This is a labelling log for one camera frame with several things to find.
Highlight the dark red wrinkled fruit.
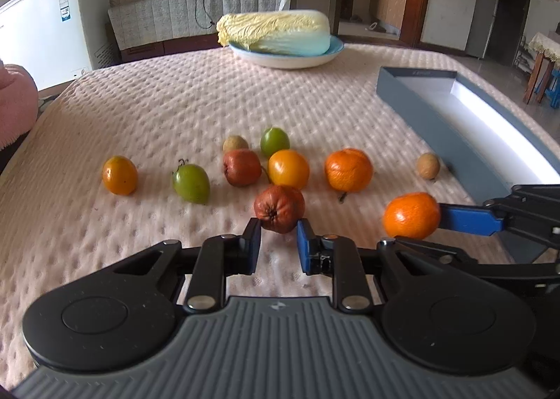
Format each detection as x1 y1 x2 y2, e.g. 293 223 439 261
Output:
253 185 306 234

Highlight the cloth covered tv cabinet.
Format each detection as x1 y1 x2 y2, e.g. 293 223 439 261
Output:
108 0 291 62

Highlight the small brown longan back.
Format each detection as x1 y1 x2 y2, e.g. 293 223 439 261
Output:
222 135 250 153

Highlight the green tomato with stem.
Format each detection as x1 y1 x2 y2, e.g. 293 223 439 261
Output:
172 158 211 205

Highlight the red tomato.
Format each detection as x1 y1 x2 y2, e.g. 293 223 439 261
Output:
223 149 262 187

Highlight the small orange tomato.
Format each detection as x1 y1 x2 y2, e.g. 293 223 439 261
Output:
101 156 139 195

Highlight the napa cabbage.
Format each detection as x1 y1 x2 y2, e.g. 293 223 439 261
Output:
216 10 330 56

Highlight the white blue plate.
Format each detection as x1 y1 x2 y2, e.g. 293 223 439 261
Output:
229 35 344 69

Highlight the green round tomato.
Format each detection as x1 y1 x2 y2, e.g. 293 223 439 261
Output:
260 127 291 158

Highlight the grey shallow cardboard box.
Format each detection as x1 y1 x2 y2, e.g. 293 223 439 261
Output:
376 65 560 265

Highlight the pink quilted table cover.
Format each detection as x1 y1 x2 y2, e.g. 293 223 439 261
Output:
0 43 560 391

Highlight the mandarin orange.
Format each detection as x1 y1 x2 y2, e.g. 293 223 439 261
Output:
383 193 441 240
324 148 374 193

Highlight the orange cherry tomato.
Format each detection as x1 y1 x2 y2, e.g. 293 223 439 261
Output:
268 149 310 190

